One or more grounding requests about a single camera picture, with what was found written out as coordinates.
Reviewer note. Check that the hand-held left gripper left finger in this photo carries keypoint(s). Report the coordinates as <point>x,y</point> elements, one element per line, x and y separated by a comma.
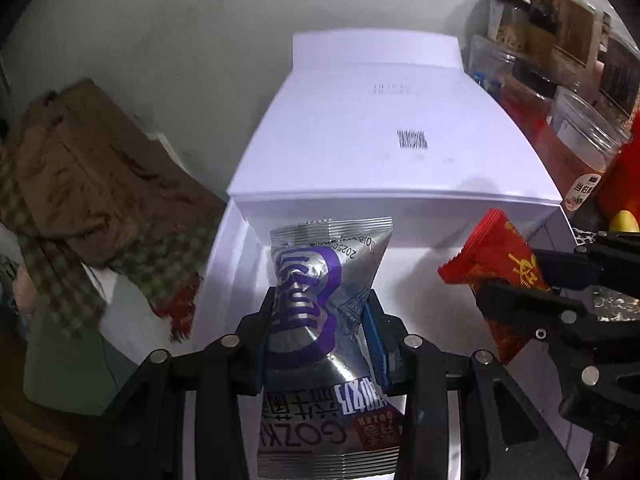
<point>247,350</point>

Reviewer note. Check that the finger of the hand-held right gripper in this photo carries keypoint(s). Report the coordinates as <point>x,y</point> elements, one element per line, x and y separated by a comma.
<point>565,265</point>
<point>525,310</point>

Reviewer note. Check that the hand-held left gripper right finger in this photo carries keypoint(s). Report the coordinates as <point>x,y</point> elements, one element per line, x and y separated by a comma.
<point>376,345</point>

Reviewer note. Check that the small red snack packet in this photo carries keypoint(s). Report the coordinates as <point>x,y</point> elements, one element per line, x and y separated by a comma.
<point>492,255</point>

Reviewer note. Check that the silver purple snack packet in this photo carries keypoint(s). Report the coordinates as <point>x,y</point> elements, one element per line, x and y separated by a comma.
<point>310,310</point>

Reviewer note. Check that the white gift box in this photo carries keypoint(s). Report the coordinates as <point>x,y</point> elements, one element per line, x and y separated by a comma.
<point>380,125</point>

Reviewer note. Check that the red plastic bottle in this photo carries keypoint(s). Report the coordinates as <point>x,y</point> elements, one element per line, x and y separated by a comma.
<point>625,175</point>

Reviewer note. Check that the clear jar orange label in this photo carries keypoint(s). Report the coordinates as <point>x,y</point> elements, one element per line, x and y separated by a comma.
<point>575,150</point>

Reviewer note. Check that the grey green cloth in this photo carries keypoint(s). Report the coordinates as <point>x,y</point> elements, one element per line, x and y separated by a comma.
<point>70,360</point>

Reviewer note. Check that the black lid jar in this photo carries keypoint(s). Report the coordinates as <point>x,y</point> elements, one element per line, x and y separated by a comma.
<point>530,90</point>

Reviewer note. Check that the green checked scarf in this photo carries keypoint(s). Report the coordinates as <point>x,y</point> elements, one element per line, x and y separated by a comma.
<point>55,280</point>

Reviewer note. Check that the brown jacket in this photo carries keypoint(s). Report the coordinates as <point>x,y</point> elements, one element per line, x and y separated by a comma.
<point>95,180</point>

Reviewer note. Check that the tall jar brown label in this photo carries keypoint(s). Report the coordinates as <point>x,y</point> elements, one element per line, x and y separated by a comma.
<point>577,35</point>

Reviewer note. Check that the clear jar dark contents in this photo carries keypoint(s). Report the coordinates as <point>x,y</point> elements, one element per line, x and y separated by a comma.
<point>542,15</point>

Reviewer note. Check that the clear jar of nuts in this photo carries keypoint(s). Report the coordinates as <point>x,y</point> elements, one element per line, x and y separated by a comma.
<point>507,17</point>

